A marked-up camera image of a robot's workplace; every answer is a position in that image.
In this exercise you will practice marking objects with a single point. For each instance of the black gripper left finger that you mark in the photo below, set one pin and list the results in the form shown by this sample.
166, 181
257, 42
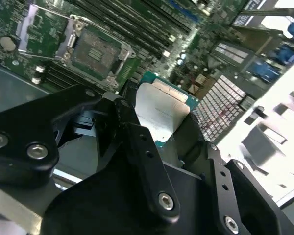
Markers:
19, 127

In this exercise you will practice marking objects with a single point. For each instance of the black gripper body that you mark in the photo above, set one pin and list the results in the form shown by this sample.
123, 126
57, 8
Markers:
100, 210

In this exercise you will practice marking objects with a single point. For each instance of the silver-topped CPU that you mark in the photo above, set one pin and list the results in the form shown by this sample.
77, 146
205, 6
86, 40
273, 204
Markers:
159, 107

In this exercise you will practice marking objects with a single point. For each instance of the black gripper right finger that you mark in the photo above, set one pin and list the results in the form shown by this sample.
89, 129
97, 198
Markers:
225, 203

